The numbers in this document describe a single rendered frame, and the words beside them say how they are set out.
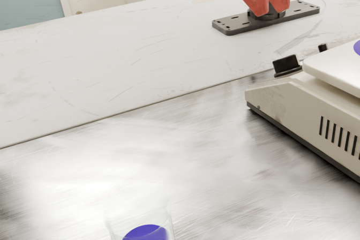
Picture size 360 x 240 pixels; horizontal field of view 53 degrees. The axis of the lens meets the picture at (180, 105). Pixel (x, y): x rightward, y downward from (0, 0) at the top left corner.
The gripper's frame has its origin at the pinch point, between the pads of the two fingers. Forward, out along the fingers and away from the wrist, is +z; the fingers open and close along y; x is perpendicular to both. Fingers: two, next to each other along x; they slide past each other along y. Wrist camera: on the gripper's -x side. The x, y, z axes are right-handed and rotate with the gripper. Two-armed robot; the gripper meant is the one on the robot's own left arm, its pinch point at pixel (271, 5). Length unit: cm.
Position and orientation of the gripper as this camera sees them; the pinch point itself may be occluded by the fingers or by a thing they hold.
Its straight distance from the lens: 40.7
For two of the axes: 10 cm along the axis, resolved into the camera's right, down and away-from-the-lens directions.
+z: 3.0, 9.5, 0.4
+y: 7.7, -2.7, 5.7
